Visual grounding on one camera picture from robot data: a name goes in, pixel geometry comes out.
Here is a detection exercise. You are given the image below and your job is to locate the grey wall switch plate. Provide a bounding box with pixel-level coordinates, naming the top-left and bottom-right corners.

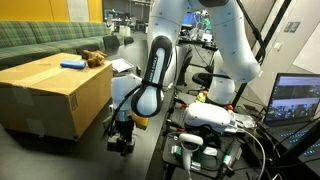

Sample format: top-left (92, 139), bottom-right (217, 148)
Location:
top-left (283, 20), bottom-right (302, 33)

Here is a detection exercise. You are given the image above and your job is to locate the white paper pad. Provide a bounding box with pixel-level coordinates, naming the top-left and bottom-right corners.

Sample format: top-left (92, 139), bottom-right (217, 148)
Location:
top-left (111, 58), bottom-right (135, 74)

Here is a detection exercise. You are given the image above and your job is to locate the white VR headset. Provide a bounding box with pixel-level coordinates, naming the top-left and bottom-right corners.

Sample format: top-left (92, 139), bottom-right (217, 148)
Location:
top-left (182, 101), bottom-right (236, 134)

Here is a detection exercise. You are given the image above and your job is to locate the dark chair back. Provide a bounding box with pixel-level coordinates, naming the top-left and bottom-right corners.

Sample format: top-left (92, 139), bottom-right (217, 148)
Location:
top-left (123, 35), bottom-right (135, 45)
top-left (76, 43), bottom-right (101, 56)
top-left (102, 34), bottom-right (121, 51)

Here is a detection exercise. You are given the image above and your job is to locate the blue sponge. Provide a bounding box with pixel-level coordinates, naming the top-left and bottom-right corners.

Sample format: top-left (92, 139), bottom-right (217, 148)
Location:
top-left (60, 59), bottom-right (87, 70)

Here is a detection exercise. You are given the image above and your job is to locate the black stand pole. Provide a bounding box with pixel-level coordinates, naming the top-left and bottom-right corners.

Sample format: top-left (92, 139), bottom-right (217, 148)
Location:
top-left (231, 0), bottom-right (293, 108)

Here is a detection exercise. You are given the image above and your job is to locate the white cable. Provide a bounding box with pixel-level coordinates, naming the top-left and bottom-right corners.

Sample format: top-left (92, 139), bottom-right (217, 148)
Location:
top-left (233, 128), bottom-right (268, 180)

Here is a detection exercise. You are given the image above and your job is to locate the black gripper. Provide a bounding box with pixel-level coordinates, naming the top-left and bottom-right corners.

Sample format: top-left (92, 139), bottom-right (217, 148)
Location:
top-left (111, 119), bottom-right (136, 156)

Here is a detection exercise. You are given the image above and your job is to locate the black office chair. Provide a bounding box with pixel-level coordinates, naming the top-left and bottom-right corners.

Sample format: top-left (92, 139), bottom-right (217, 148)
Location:
top-left (191, 70), bottom-right (215, 89)

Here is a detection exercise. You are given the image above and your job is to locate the green bottle with orange cap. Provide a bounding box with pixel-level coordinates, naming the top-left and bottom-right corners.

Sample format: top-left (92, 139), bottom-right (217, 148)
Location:
top-left (195, 90), bottom-right (208, 104)

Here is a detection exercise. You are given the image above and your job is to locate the green plaid sofa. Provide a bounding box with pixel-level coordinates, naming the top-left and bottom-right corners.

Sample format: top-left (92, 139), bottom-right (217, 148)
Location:
top-left (0, 20), bottom-right (113, 68)

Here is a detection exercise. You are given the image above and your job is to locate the black laptop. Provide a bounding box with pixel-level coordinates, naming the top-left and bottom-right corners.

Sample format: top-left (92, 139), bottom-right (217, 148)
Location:
top-left (258, 73), bottom-right (320, 161)

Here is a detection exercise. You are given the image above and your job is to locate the large cardboard box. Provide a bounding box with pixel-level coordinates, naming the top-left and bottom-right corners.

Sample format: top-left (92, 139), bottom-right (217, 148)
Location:
top-left (0, 52), bottom-right (114, 141)

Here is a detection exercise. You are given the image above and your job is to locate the brown plush animal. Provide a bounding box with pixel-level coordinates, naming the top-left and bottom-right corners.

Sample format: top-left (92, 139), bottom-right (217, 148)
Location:
top-left (81, 49), bottom-right (108, 69)

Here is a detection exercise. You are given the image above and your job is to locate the black eraser block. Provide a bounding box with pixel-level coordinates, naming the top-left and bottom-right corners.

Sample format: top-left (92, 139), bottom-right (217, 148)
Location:
top-left (106, 135), bottom-right (136, 152)

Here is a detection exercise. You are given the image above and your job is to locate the white VR controller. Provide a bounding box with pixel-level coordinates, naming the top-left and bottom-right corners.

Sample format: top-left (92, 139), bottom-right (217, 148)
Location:
top-left (178, 133), bottom-right (204, 173)

